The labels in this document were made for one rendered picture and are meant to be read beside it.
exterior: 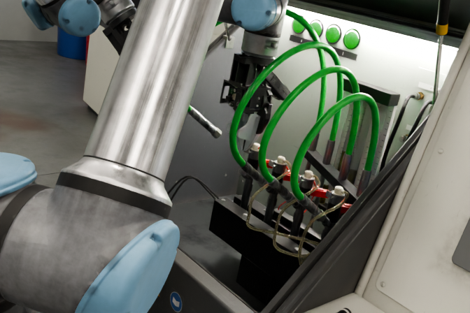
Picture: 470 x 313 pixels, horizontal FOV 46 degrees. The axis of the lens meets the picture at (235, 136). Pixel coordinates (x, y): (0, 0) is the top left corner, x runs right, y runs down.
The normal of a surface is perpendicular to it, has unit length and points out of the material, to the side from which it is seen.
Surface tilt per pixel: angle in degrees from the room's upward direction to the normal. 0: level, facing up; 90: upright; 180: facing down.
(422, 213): 76
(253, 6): 90
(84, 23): 90
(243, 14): 90
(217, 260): 0
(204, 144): 90
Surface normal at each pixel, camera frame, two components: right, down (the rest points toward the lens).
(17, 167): 0.06, -0.96
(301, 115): -0.75, 0.06
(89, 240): 0.04, -0.29
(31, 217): 0.01, -0.64
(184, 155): 0.64, 0.34
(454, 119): -0.68, -0.16
